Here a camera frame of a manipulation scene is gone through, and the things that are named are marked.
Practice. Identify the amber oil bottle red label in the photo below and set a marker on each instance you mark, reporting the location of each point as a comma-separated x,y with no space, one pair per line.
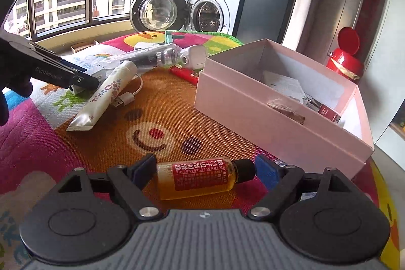
196,180

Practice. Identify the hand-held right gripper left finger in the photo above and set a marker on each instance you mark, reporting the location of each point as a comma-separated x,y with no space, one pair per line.
144,171

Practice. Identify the person's left hand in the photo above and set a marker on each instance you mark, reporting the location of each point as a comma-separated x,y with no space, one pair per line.
19,88

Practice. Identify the red trash can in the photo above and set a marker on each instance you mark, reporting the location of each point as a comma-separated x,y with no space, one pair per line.
346,55

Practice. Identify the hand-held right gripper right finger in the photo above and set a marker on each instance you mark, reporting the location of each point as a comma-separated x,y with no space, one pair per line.
267,171

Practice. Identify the red perfume bottle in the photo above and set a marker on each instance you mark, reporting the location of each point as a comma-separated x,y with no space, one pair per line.
326,111

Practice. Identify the blue and white small box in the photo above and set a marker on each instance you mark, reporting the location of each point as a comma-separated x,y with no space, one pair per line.
95,72

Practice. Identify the white paper sheet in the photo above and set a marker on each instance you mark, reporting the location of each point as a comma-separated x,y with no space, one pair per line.
284,85

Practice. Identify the black cylinder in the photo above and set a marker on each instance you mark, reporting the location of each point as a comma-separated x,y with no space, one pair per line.
148,57

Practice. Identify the silver washing machine open door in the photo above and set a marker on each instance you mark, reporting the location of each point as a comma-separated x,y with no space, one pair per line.
207,13

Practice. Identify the white dotted cream tube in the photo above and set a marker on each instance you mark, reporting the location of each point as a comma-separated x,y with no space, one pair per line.
104,93

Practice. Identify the teal plastic frame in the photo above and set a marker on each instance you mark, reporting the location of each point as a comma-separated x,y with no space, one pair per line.
172,37

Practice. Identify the brown torn tape piece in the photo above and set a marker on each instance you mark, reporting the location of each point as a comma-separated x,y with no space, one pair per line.
286,111

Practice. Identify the red wall banner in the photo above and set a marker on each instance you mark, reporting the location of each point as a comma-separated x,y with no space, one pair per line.
370,4

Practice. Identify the flat cardboard piece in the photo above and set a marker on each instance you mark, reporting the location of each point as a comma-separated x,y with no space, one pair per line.
83,46

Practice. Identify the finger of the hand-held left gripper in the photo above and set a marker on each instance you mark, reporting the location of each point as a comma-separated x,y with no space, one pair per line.
74,67
84,82

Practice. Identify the red packet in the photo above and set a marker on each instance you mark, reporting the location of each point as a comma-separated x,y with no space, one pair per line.
186,75

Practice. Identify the colourful cartoon play mat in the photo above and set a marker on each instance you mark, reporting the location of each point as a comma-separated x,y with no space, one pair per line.
95,143

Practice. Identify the pink cardboard box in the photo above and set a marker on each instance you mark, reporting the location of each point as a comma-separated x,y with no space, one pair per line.
269,130

